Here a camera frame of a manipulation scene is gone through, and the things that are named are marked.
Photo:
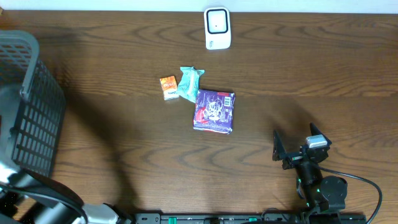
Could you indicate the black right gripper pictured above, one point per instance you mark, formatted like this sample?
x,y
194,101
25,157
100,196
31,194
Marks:
x,y
280,152

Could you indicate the purple snack packet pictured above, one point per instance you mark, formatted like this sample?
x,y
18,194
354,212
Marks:
x,y
214,111

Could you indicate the teal snack wrapper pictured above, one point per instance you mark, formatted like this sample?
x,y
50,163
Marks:
x,y
189,84

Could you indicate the orange small snack box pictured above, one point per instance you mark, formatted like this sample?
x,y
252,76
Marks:
x,y
169,87

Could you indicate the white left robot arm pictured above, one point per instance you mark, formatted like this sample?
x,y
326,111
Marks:
x,y
55,202

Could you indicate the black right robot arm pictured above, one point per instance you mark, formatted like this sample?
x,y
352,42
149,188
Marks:
x,y
323,194

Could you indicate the white barcode scanner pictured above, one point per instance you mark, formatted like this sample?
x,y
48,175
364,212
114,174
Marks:
x,y
217,28

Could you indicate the black mesh plastic basket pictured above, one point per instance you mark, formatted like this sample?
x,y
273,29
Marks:
x,y
32,104

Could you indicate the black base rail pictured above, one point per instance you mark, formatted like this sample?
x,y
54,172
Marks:
x,y
271,216

